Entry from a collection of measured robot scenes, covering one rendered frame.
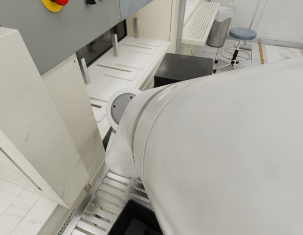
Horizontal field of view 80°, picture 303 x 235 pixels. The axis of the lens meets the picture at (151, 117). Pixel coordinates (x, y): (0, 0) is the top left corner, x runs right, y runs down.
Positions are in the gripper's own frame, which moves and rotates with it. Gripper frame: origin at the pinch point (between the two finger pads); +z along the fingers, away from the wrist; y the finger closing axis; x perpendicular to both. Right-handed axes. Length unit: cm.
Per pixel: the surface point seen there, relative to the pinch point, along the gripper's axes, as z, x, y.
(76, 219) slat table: 1.6, 42.9, 23.1
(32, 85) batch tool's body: -30.1, -2.0, 20.7
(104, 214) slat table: 4.4, 40.1, 13.4
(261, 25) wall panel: 311, -206, -128
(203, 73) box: 34.8, -26.0, -16.5
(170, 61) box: 41, -33, 2
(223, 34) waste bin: 288, -172, -58
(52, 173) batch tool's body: -18.4, 19.4, 21.6
